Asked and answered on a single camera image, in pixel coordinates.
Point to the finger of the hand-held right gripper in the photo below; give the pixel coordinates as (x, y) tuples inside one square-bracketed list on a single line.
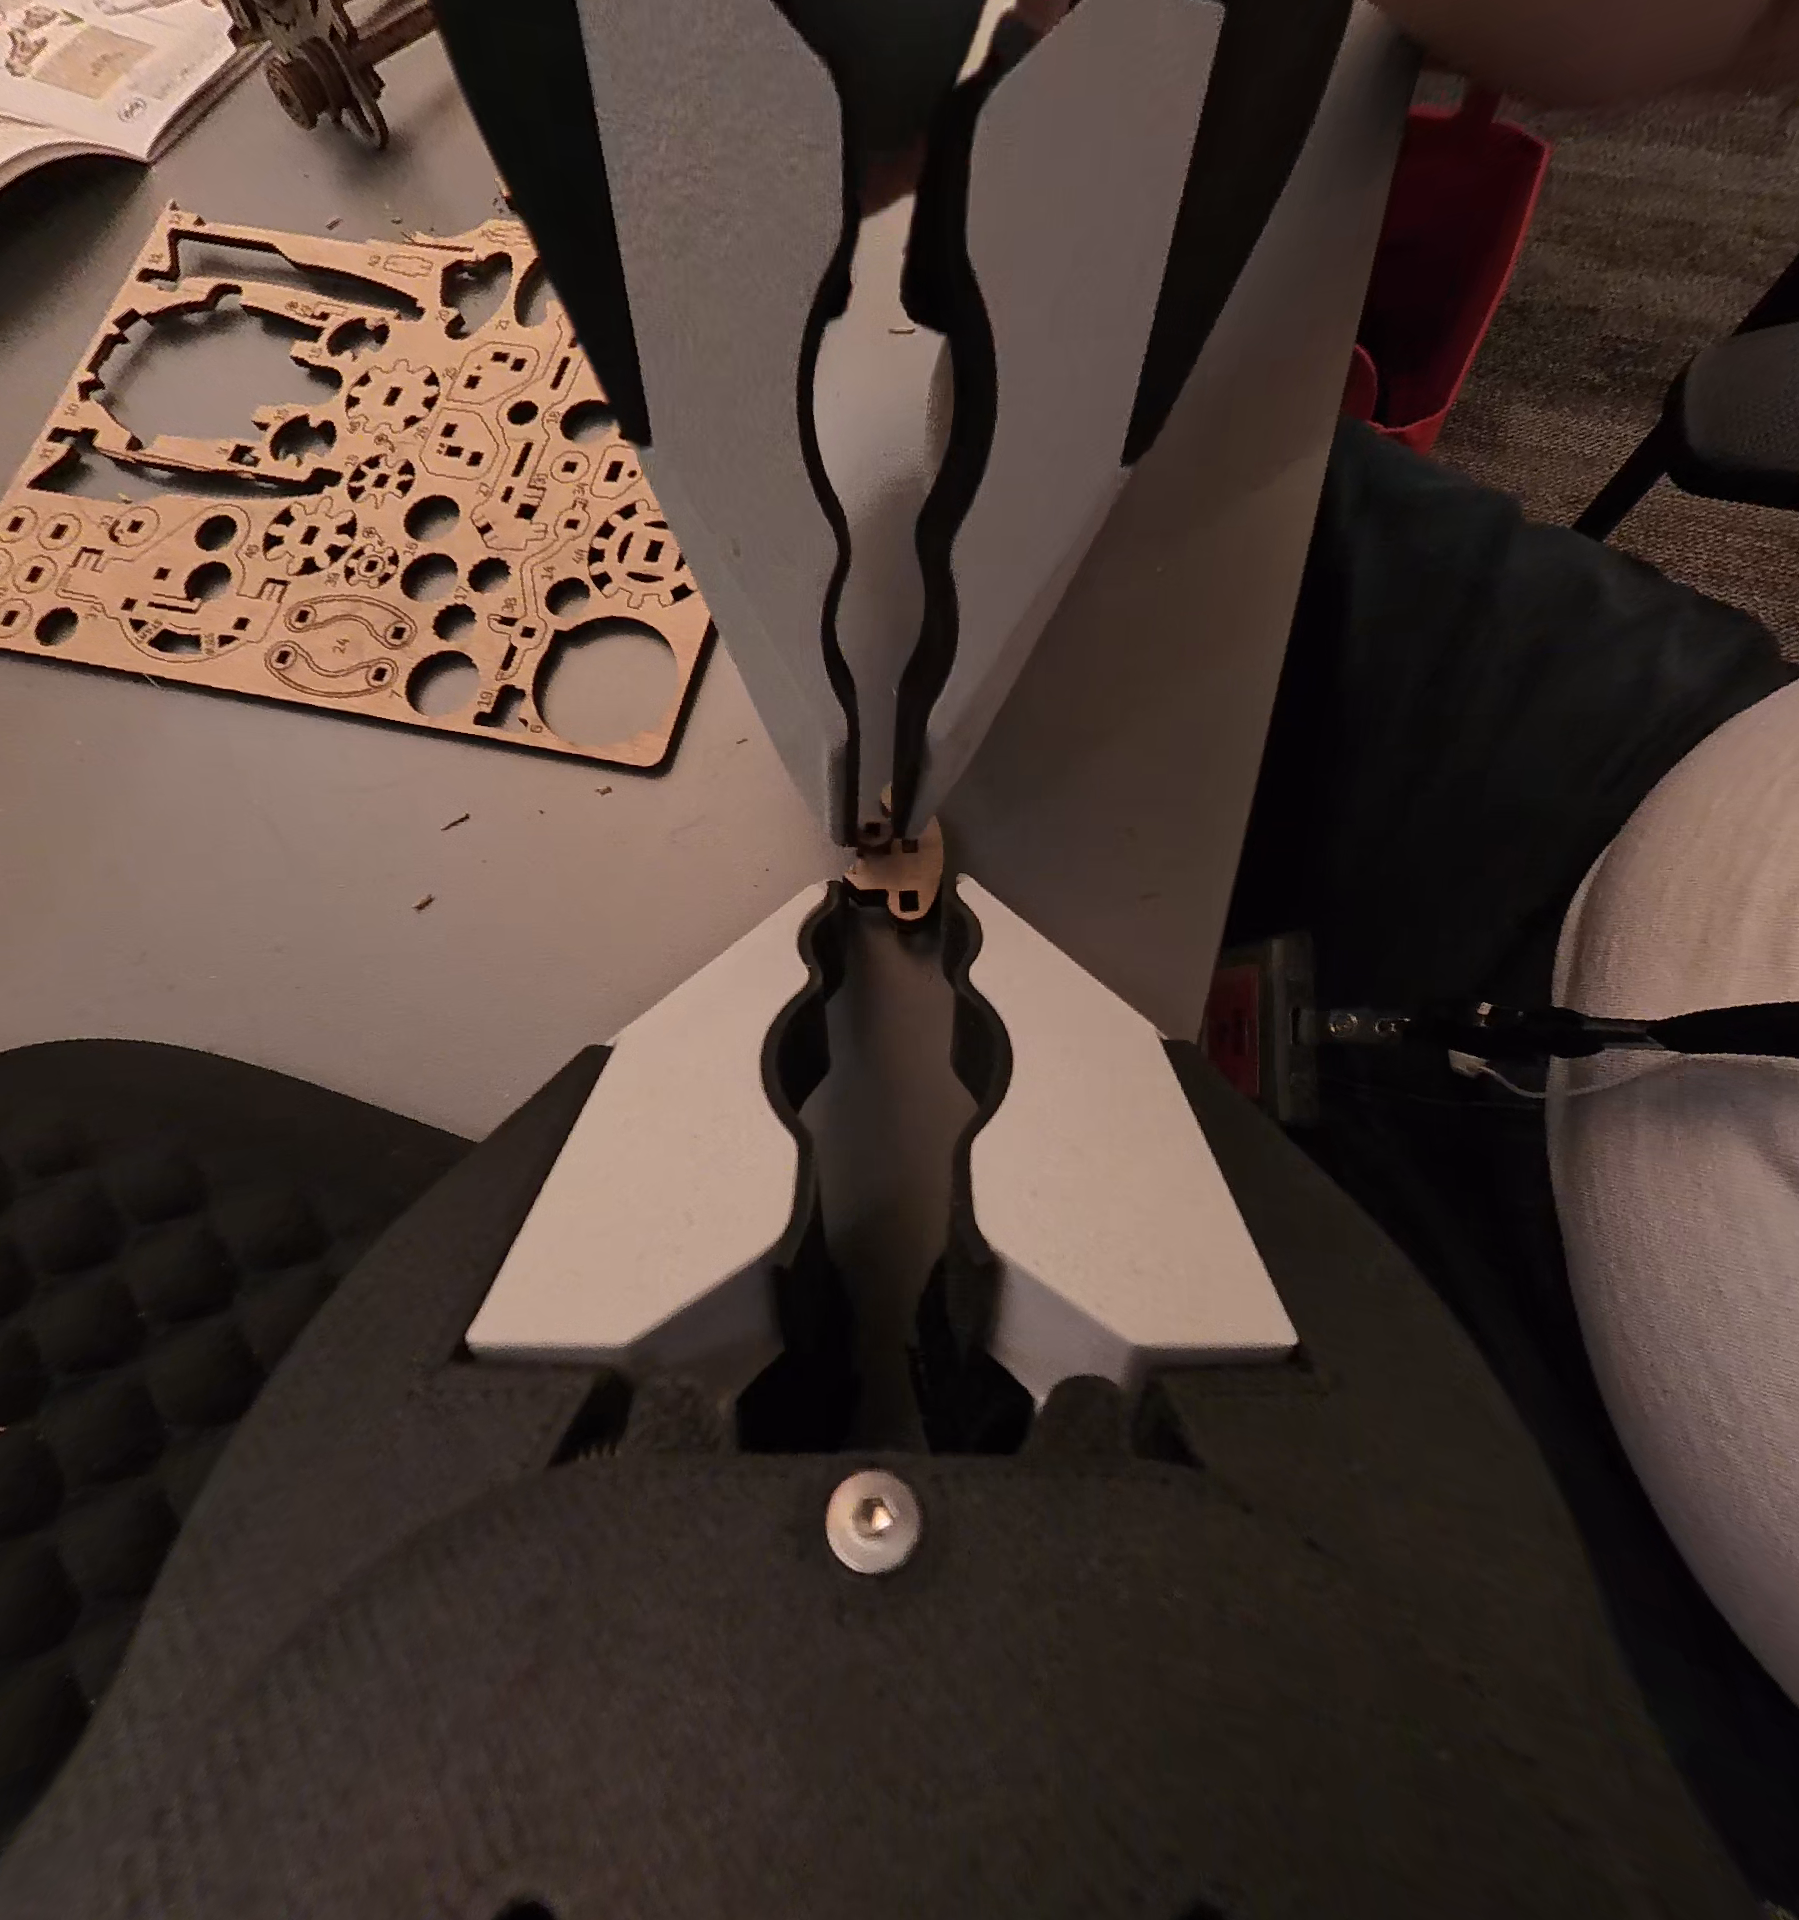
[(1065, 299), (720, 299)]

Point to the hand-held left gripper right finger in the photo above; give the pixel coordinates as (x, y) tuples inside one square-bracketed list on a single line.
[(1125, 1199)]

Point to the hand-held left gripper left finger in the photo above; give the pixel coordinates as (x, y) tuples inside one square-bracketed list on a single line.
[(644, 1199)]

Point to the rounded light wooden model part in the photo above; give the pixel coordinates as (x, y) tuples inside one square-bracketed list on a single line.
[(903, 881)]

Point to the small notched wooden model part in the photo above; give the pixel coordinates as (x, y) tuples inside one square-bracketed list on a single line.
[(881, 816)]

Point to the assembled dark wooden model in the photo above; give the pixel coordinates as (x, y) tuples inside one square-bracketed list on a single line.
[(314, 75)]

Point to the laser-cut plywood parts sheet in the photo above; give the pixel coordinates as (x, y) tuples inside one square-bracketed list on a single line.
[(337, 648)]

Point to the badge holder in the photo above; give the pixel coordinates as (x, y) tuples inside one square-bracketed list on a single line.
[(1260, 1035)]

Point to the red bag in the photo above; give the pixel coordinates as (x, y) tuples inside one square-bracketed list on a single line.
[(1456, 239)]

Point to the instruction booklet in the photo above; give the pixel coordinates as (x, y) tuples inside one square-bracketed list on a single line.
[(31, 90)]

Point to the black egg-crate foam mat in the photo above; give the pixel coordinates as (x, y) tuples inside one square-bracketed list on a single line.
[(91, 1275)]

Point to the person's white shirt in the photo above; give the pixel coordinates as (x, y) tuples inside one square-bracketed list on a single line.
[(1740, 1275)]

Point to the grey chair with black frame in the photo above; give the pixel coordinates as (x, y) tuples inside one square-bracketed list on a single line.
[(1785, 406)]

